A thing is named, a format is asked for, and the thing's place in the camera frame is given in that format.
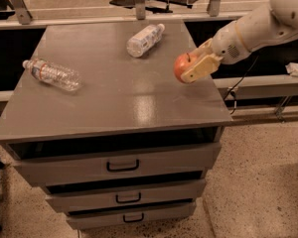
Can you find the grey drawer cabinet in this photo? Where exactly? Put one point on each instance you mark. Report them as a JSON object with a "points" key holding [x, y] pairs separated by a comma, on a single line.
{"points": [[124, 104]]}

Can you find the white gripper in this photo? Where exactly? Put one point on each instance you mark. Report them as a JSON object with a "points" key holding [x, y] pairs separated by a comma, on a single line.
{"points": [[225, 46]]}

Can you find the clear water bottle white label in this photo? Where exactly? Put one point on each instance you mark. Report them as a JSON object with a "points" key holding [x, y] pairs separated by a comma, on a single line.
{"points": [[144, 40]]}

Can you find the bottom grey drawer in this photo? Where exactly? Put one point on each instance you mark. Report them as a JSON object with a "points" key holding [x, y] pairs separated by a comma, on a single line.
{"points": [[132, 215]]}

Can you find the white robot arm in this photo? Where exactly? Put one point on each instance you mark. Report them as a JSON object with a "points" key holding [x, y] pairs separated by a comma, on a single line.
{"points": [[274, 23]]}

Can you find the top grey drawer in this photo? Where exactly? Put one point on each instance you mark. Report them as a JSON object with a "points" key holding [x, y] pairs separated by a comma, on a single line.
{"points": [[118, 165]]}

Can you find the red apple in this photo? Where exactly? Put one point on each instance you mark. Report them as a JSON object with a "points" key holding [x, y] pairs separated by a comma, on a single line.
{"points": [[182, 63]]}

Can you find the grey drawer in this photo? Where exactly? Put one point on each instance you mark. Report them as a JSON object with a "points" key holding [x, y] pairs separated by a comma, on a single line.
{"points": [[118, 165], [132, 215], [126, 196]]}

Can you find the white paper packet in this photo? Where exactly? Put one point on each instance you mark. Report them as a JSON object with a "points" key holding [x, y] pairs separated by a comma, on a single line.
{"points": [[292, 69]]}

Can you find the middle grey drawer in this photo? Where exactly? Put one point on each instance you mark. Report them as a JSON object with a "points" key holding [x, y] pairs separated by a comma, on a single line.
{"points": [[126, 196]]}

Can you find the clear water bottle orange label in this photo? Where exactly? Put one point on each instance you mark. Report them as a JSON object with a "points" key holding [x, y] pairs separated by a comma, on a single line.
{"points": [[53, 74]]}

